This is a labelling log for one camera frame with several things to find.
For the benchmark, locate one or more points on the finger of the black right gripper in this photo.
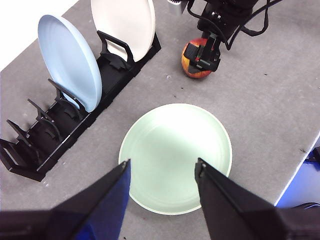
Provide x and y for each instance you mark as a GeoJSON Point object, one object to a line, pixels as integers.
{"type": "Point", "coordinates": [193, 56]}
{"type": "Point", "coordinates": [212, 60]}

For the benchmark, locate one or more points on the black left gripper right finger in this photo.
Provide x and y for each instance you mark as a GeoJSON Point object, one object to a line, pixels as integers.
{"type": "Point", "coordinates": [237, 220]}

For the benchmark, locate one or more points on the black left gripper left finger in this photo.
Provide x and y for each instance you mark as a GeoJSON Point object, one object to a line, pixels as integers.
{"type": "Point", "coordinates": [75, 220]}

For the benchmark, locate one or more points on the red yellow apple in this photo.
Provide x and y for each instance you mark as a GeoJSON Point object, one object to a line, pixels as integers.
{"type": "Point", "coordinates": [184, 60]}

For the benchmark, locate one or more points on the green plate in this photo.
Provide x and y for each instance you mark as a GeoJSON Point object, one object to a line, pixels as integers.
{"type": "Point", "coordinates": [175, 155]}

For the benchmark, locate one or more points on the beige plate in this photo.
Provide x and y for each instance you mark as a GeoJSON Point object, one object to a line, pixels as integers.
{"type": "Point", "coordinates": [125, 22]}

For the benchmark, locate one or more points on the black plate rack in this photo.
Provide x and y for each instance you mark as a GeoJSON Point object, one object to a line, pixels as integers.
{"type": "Point", "coordinates": [110, 80]}

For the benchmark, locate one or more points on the blue plate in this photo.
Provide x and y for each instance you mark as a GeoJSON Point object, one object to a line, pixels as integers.
{"type": "Point", "coordinates": [70, 65]}

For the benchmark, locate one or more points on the pale grey camera box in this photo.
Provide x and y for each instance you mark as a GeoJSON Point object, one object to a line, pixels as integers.
{"type": "Point", "coordinates": [175, 5]}

